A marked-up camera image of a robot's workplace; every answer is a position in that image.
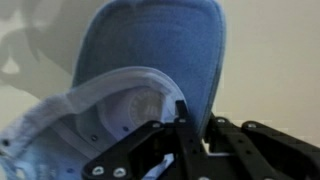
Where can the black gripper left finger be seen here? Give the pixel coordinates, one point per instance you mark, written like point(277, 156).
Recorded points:
point(160, 150)

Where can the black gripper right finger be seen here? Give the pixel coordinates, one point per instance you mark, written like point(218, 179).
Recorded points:
point(261, 152)

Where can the grey baseball cap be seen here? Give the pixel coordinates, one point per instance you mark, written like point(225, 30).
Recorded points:
point(143, 64)

